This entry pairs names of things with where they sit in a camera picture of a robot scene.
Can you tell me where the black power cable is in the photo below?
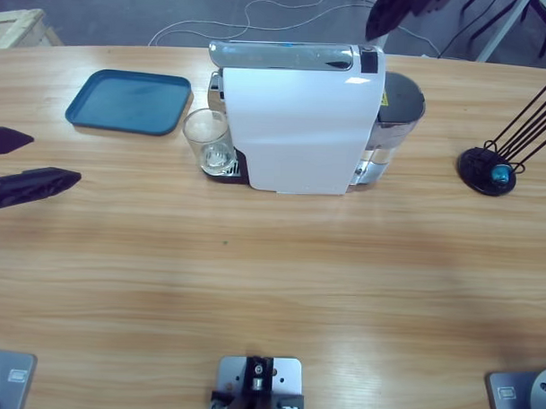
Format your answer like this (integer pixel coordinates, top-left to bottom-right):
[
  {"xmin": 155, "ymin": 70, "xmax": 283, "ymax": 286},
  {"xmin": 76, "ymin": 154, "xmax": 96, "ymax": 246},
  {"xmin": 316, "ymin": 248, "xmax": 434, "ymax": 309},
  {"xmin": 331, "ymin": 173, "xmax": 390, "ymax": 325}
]
[{"xmin": 438, "ymin": 0, "xmax": 504, "ymax": 61}]

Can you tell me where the white floor cable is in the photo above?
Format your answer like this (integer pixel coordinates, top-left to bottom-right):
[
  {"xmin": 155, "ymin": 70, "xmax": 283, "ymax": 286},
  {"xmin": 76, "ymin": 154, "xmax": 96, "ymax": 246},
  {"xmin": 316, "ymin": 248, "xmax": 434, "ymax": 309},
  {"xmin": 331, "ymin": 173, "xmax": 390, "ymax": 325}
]
[{"xmin": 148, "ymin": 0, "xmax": 443, "ymax": 57}]

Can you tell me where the white metal table frame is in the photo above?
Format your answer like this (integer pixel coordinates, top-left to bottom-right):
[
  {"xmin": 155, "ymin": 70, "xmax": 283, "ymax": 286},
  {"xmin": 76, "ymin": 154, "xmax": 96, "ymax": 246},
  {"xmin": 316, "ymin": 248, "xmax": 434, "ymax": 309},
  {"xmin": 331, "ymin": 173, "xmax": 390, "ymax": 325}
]
[{"xmin": 476, "ymin": 0, "xmax": 533, "ymax": 65}]

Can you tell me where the blue coffee capsule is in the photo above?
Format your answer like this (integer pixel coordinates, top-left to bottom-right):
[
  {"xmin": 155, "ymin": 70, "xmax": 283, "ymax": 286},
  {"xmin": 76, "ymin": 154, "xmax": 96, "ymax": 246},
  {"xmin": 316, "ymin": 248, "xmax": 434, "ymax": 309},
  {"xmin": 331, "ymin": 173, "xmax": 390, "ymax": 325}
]
[{"xmin": 490, "ymin": 163, "xmax": 512, "ymax": 185}]

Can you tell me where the grey camera mount plate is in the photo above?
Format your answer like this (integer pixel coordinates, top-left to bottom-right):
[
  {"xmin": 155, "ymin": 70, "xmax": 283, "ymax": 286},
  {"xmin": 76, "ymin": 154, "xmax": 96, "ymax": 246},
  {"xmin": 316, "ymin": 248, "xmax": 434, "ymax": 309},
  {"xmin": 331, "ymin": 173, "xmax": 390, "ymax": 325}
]
[{"xmin": 211, "ymin": 353, "xmax": 308, "ymax": 409}]

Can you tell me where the white capsule coffee machine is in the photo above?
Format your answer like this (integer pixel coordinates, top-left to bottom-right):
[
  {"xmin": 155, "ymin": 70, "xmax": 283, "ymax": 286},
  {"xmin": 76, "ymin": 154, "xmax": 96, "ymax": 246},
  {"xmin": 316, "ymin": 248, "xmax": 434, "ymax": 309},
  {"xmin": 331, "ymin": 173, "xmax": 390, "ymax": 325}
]
[{"xmin": 199, "ymin": 38, "xmax": 429, "ymax": 201}]

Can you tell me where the wooden crate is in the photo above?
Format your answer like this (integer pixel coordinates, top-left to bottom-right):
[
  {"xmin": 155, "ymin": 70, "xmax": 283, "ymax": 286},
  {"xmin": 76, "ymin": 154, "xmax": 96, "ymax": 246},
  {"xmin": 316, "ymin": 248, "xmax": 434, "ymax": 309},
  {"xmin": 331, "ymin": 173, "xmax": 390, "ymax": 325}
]
[{"xmin": 0, "ymin": 6, "xmax": 65, "ymax": 53}]

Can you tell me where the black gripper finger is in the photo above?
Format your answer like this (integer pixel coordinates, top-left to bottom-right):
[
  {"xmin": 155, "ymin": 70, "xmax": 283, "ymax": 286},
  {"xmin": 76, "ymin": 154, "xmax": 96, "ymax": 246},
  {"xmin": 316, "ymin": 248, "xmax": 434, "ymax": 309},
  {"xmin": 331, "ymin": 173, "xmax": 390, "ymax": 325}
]
[
  {"xmin": 412, "ymin": 0, "xmax": 455, "ymax": 18},
  {"xmin": 364, "ymin": 0, "xmax": 425, "ymax": 44}
]

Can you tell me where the teal plastic tray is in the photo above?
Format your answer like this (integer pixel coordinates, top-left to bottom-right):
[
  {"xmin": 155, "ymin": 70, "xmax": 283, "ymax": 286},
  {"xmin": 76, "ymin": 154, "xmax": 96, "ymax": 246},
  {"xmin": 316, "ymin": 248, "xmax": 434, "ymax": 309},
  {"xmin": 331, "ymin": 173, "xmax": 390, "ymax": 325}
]
[{"xmin": 63, "ymin": 67, "xmax": 196, "ymax": 139}]

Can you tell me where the clear drinking glass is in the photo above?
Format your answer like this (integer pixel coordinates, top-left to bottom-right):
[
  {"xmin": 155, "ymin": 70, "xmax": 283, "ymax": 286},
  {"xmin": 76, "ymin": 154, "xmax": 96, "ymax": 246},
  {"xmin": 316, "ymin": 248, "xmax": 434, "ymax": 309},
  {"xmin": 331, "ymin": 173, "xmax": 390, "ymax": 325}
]
[{"xmin": 180, "ymin": 106, "xmax": 239, "ymax": 177}]

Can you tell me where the black wire capsule holder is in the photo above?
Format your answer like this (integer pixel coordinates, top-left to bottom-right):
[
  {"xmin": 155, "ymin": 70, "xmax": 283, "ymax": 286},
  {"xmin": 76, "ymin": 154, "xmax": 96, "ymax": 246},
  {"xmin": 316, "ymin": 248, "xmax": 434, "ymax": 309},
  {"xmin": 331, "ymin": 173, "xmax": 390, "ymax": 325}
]
[{"xmin": 455, "ymin": 69, "xmax": 546, "ymax": 200}]

